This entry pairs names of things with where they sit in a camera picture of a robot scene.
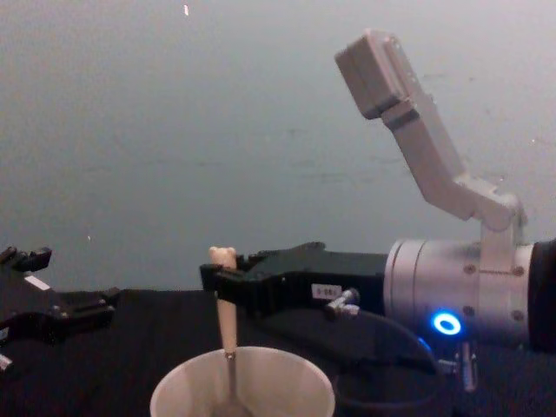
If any black table cloth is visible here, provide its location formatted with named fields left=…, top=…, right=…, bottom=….
left=0, top=286, right=556, bottom=417

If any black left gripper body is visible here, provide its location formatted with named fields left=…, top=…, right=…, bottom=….
left=0, top=265, right=66, bottom=348

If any white paper cup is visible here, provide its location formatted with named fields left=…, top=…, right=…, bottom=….
left=149, top=346, right=338, bottom=417

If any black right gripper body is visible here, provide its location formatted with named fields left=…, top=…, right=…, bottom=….
left=259, top=242, right=388, bottom=323

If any spoon with cream handle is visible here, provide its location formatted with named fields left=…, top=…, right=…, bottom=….
left=208, top=246, right=251, bottom=417

